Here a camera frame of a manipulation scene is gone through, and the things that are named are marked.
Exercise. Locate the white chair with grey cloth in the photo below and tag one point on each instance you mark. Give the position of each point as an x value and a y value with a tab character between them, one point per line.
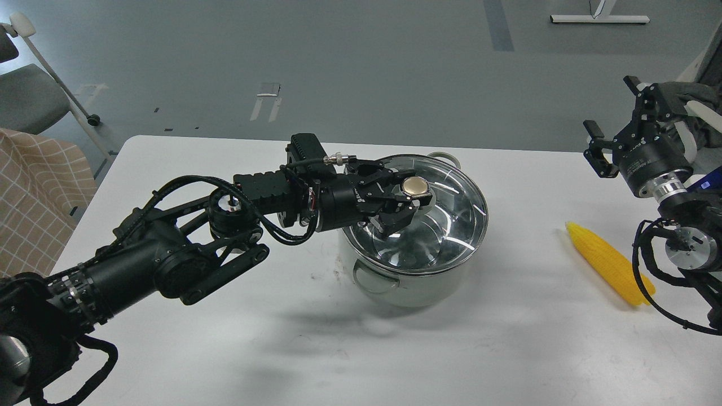
698	131

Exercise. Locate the pale green steel pot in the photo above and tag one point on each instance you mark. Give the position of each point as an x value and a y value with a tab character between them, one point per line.
402	290

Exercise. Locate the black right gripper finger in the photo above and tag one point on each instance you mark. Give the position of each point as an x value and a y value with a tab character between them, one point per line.
594	154
657	102

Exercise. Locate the glass pot lid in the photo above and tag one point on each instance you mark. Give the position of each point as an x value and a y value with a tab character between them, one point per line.
442	238

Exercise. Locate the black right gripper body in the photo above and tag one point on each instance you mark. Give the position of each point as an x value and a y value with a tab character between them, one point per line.
642	153

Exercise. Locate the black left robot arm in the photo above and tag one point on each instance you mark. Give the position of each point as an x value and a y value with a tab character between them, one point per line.
194	235

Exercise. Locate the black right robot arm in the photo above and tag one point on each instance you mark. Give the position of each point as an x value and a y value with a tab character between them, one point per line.
682	246

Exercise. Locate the white desk foot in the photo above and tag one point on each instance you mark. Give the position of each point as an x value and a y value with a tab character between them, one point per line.
601	15

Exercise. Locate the yellow corn cob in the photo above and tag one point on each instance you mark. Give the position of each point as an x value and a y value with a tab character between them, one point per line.
614	268

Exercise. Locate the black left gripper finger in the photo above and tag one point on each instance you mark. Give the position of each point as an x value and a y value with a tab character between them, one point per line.
373	176
389	213

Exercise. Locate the beige checkered cloth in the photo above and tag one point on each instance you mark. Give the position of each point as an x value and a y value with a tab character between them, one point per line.
42	180

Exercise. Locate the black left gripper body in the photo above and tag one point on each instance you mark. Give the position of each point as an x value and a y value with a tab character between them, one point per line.
346	199

